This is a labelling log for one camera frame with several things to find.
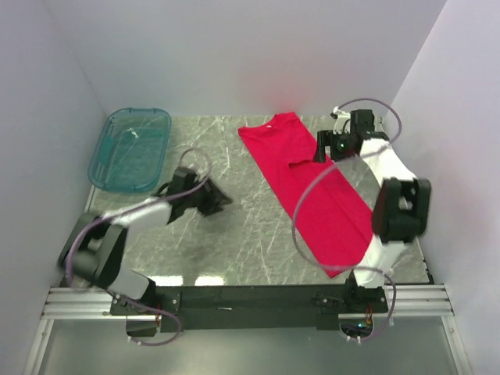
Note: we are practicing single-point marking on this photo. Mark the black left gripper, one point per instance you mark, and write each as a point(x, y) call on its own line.
point(216, 199)

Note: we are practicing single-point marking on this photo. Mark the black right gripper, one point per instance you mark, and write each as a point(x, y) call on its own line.
point(327, 138)

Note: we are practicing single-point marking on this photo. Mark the teal transparent plastic bin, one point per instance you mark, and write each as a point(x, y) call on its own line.
point(129, 155)

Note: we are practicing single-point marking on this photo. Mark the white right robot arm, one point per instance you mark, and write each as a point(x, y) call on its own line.
point(401, 210)

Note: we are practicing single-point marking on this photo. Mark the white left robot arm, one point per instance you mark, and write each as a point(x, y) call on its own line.
point(94, 250)

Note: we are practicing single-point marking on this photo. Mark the black base beam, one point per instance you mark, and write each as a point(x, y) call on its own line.
point(268, 306)

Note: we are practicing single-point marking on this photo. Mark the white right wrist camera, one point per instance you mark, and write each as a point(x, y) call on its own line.
point(341, 119)

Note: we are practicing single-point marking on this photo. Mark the aluminium frame rail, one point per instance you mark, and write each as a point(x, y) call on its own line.
point(73, 304)

